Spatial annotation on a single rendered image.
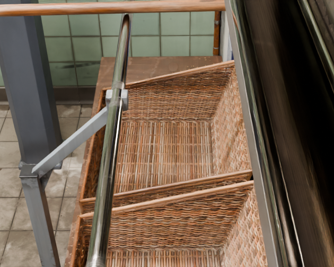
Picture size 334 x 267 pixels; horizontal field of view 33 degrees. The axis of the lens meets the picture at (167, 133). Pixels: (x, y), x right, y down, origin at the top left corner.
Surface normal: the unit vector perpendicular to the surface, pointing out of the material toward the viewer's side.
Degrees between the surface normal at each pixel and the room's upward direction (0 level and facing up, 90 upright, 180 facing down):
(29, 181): 90
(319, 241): 10
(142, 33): 90
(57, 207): 0
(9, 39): 90
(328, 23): 70
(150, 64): 0
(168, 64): 0
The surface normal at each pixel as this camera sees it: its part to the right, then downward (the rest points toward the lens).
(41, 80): 0.71, 0.44
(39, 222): 0.00, 0.63
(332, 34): -0.94, -0.25
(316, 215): 0.17, -0.76
